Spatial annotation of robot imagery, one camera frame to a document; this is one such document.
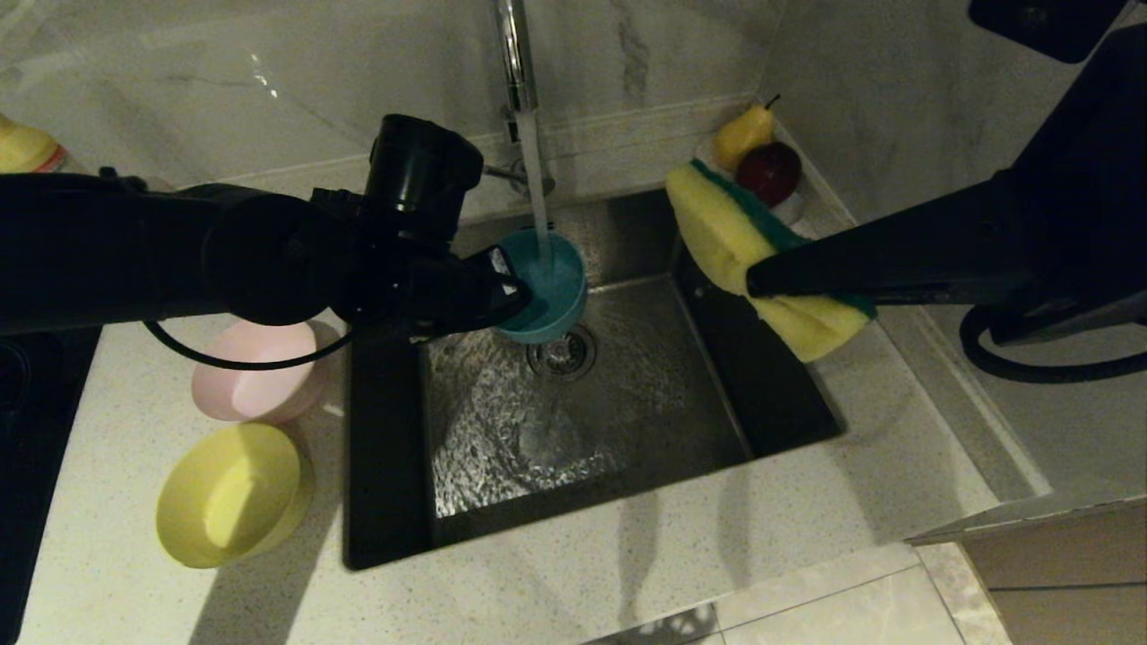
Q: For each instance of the stainless steel sink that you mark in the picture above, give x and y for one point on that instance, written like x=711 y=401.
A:
x=627 y=421

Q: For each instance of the pink plastic bowl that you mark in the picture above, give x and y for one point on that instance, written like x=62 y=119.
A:
x=260 y=385

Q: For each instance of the chrome faucet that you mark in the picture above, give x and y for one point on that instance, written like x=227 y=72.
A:
x=513 y=54

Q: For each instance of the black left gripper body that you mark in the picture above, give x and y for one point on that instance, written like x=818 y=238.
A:
x=403 y=291

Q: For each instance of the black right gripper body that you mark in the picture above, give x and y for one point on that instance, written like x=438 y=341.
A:
x=1093 y=197

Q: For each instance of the green and yellow sponge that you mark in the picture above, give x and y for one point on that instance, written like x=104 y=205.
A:
x=726 y=233

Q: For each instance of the round metal sink drain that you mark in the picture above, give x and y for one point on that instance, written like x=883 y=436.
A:
x=569 y=358

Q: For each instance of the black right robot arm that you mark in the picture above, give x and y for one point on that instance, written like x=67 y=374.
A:
x=1039 y=22

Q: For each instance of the yellow plastic bowl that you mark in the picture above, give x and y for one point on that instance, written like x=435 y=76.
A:
x=228 y=497

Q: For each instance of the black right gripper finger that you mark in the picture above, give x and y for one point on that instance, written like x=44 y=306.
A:
x=941 y=288
x=941 y=237

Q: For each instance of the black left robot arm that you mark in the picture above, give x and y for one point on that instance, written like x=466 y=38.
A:
x=134 y=251

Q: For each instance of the small white dish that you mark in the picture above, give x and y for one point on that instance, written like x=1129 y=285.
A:
x=793 y=210

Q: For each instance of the yellow pear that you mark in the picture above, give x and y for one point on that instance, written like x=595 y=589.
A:
x=739 y=134

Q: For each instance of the dark red apple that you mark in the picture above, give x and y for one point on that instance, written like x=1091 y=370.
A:
x=772 y=170

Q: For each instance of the black induction cooktop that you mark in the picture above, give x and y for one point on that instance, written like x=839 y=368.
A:
x=27 y=448

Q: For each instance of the blue plastic bowl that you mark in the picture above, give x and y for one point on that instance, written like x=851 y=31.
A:
x=556 y=296

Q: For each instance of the orange dish soap bottle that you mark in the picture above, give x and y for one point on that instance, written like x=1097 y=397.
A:
x=27 y=152

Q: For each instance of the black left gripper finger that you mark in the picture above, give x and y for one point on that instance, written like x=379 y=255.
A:
x=484 y=266
x=506 y=312

